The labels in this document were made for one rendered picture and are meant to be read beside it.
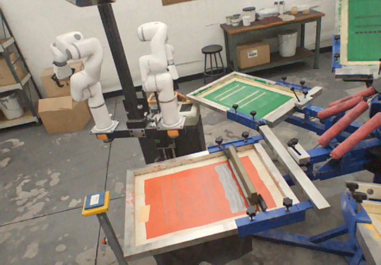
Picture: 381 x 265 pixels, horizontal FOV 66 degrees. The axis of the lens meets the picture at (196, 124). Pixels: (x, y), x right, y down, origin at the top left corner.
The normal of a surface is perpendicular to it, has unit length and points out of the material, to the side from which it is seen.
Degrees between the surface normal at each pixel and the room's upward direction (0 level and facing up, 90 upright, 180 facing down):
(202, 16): 90
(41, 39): 90
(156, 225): 0
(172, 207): 0
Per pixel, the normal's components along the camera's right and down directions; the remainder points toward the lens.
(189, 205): -0.14, -0.85
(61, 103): -0.14, -0.18
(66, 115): -0.06, 0.52
